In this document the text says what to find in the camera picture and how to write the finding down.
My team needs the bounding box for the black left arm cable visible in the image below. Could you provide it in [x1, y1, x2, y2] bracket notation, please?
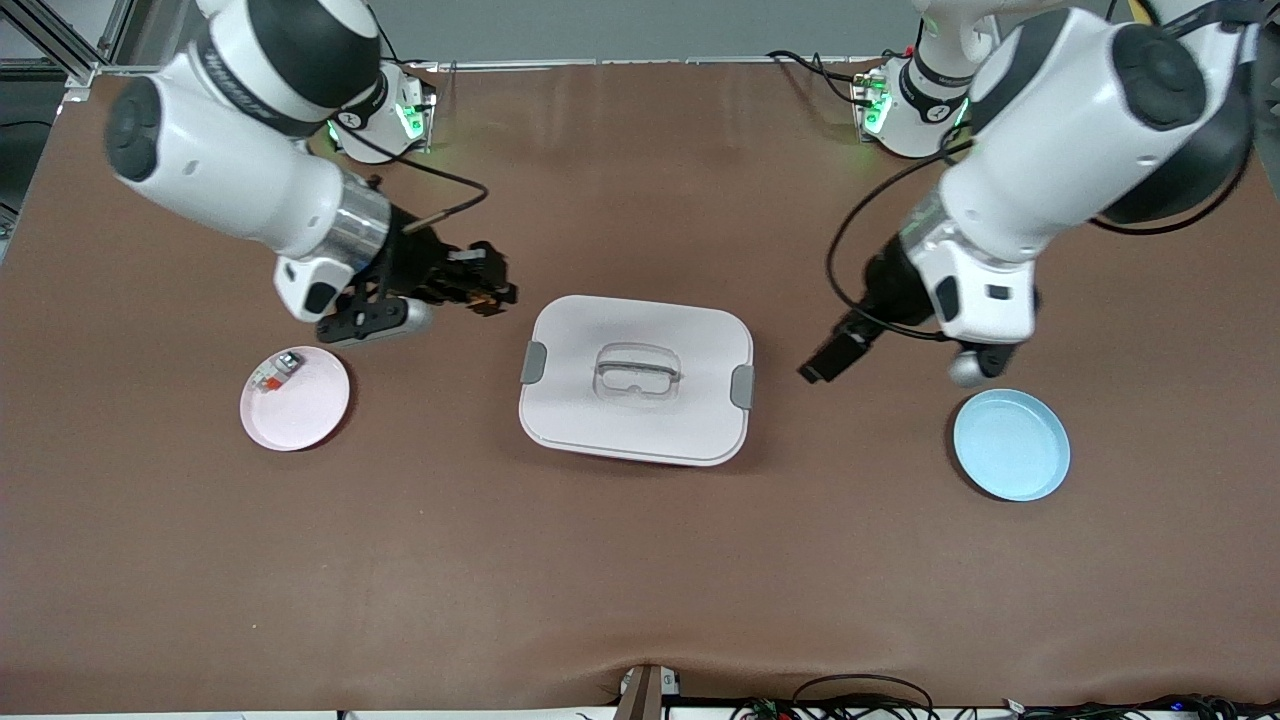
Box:
[825, 135, 977, 343]

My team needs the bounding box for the light blue round plate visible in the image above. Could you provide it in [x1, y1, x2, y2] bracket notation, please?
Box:
[953, 389, 1071, 502]

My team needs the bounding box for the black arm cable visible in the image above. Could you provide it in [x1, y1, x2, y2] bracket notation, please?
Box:
[330, 118, 490, 237]
[825, 135, 977, 343]

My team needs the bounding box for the aluminium frame post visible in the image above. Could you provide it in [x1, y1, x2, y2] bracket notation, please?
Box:
[20, 0, 136, 89]

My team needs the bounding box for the black looped cable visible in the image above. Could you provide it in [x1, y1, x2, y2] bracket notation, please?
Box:
[792, 673, 936, 720]

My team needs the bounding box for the white and orange connector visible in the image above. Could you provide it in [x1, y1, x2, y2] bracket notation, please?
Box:
[250, 352, 304, 394]

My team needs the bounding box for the black base power cable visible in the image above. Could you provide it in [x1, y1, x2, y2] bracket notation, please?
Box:
[766, 48, 873, 103]

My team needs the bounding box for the pink round plate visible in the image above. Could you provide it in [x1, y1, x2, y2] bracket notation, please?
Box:
[240, 346, 352, 452]

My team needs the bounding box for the metal table edge rail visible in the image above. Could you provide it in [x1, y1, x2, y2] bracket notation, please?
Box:
[380, 55, 931, 77]

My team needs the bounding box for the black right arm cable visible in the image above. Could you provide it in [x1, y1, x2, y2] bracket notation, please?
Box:
[330, 118, 490, 237]

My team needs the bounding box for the white lidded box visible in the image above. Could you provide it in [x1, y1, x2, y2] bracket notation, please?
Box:
[518, 295, 755, 468]

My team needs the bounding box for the clear box lid handle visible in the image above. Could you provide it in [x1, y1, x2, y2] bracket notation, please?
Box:
[595, 343, 682, 401]

